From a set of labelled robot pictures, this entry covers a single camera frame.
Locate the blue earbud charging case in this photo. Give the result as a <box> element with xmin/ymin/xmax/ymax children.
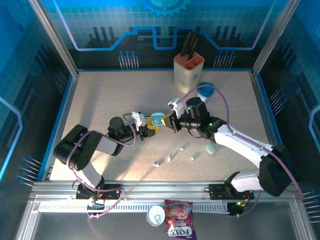
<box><xmin>151</xmin><ymin>112</ymin><xmax>165</xmax><ymax>127</ymax></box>

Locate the pale mint earbud charging case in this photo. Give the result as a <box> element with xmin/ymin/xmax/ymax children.
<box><xmin>205</xmin><ymin>142</ymin><xmax>217</xmax><ymax>156</ymax></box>

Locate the yogurt cup with blue lid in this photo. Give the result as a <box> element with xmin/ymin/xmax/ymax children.
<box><xmin>196</xmin><ymin>81</ymin><xmax>215</xmax><ymax>103</ymax></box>

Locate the cream knife block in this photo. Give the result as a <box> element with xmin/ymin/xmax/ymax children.
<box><xmin>173</xmin><ymin>52</ymin><xmax>205</xmax><ymax>94</ymax></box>

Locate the white can with pull tab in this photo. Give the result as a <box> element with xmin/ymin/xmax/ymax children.
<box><xmin>146</xmin><ymin>205</ymin><xmax>166</xmax><ymax>227</ymax></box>

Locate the purple snack bag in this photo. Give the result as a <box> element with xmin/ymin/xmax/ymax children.
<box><xmin>164</xmin><ymin>199</ymin><xmax>198</xmax><ymax>240</ymax></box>

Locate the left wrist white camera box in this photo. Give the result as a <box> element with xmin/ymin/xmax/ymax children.
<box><xmin>131</xmin><ymin>111</ymin><xmax>147</xmax><ymax>128</ymax></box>

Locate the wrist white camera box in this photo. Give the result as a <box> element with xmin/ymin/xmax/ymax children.
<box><xmin>167</xmin><ymin>97</ymin><xmax>186</xmax><ymax>118</ymax></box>
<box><xmin>131</xmin><ymin>111</ymin><xmax>147</xmax><ymax>128</ymax></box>

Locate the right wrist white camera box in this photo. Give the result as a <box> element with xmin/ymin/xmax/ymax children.
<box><xmin>167</xmin><ymin>97</ymin><xmax>186</xmax><ymax>118</ymax></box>

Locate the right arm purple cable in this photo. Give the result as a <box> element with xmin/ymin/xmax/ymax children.
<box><xmin>179</xmin><ymin>86</ymin><xmax>306</xmax><ymax>220</ymax></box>

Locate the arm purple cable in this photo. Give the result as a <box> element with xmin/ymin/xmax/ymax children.
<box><xmin>179</xmin><ymin>86</ymin><xmax>306</xmax><ymax>220</ymax></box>
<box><xmin>66</xmin><ymin>112</ymin><xmax>138</xmax><ymax>220</ymax></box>

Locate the aluminium frame rail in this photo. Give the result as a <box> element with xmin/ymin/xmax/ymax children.
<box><xmin>29</xmin><ymin>180</ymin><xmax>305</xmax><ymax>201</ymax></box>

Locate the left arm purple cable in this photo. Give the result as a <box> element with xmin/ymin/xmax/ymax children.
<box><xmin>66</xmin><ymin>112</ymin><xmax>138</xmax><ymax>220</ymax></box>

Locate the black handled knife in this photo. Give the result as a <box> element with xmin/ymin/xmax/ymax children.
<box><xmin>186</xmin><ymin>31</ymin><xmax>198</xmax><ymax>60</ymax></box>
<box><xmin>190</xmin><ymin>37</ymin><xmax>200</xmax><ymax>61</ymax></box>
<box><xmin>180</xmin><ymin>31</ymin><xmax>193</xmax><ymax>56</ymax></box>

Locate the white slotted cable tray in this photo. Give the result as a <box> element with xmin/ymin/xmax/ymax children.
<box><xmin>37</xmin><ymin>201</ymin><xmax>231</xmax><ymax>214</ymax></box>

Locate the aluminium frame post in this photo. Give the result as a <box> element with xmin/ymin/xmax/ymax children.
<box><xmin>28</xmin><ymin>0</ymin><xmax>79</xmax><ymax>77</ymax></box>
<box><xmin>251</xmin><ymin>0</ymin><xmax>301</xmax><ymax>76</ymax></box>

